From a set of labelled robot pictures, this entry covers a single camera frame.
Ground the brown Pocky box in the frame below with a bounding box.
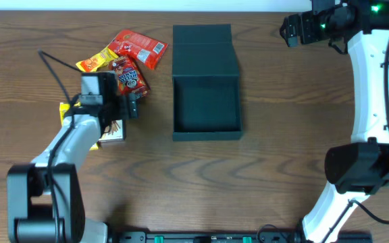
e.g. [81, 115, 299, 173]
[99, 119, 126, 143]

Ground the yellow snack bag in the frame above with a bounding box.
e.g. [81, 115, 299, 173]
[59, 103, 99, 151]

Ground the black gift box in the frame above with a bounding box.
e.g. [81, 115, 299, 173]
[172, 24, 243, 141]

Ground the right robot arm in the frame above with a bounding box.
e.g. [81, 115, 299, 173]
[280, 0, 389, 242]

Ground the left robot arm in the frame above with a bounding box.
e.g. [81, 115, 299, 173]
[7, 71, 138, 242]

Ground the red Hello Panda box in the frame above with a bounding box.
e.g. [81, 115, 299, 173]
[108, 55, 150, 99]

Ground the orange yellow candy wrapper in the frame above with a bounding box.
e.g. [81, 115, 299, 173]
[76, 47, 118, 72]

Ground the red candy bag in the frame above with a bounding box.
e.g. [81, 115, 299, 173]
[107, 30, 168, 70]

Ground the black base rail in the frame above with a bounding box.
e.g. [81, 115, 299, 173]
[108, 231, 373, 243]

